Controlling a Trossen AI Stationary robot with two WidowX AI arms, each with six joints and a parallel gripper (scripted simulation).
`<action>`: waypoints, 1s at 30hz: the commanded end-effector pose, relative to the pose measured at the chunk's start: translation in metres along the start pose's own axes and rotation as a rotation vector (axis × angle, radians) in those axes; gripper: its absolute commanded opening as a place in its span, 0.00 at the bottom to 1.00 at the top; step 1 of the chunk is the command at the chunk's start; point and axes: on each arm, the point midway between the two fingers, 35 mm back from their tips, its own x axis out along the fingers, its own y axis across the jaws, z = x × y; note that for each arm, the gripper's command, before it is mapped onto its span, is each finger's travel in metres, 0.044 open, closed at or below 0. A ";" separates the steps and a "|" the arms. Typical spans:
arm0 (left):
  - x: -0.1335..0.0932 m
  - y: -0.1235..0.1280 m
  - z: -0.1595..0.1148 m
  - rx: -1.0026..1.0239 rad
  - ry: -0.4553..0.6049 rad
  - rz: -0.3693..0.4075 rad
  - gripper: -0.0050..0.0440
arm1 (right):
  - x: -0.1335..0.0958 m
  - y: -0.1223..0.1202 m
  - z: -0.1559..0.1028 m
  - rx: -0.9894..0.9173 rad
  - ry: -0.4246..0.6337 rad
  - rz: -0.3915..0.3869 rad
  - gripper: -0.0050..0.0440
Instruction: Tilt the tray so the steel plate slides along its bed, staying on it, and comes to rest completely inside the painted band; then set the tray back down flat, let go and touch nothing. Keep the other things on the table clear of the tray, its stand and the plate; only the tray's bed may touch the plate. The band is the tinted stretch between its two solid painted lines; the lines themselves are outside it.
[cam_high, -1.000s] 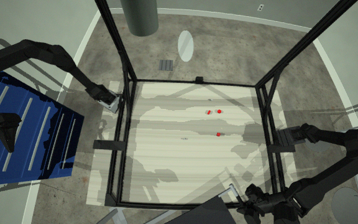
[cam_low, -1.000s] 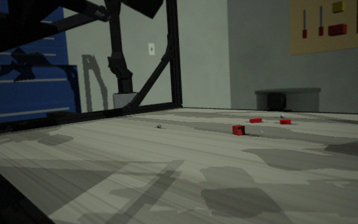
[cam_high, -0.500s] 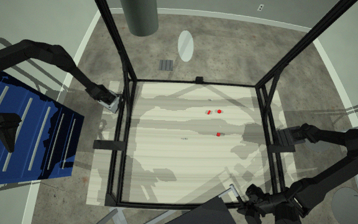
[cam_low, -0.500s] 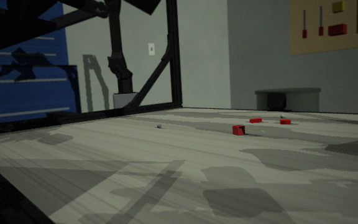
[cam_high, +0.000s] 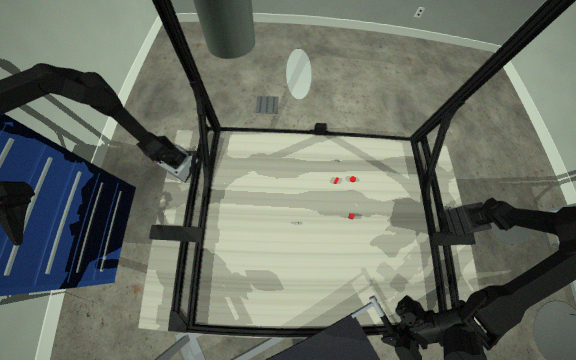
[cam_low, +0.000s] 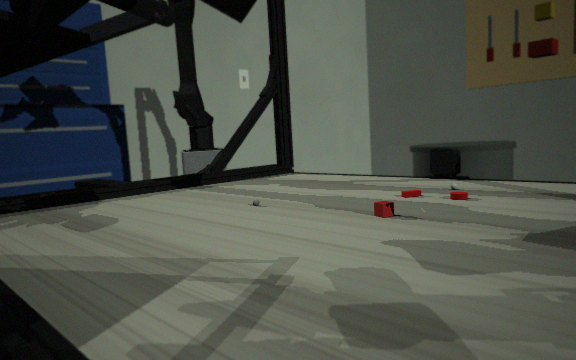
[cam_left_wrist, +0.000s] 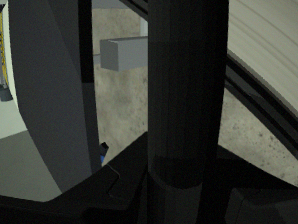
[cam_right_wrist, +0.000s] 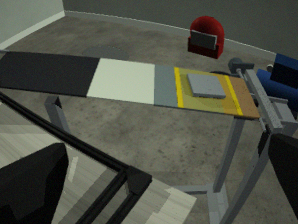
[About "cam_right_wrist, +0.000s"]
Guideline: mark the grey plate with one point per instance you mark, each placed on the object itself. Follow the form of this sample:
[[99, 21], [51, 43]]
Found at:
[[206, 86]]

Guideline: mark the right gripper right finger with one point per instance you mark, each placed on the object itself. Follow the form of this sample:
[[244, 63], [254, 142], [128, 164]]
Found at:
[[283, 154]]

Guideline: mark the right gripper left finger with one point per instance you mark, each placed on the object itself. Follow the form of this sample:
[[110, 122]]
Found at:
[[30, 188]]

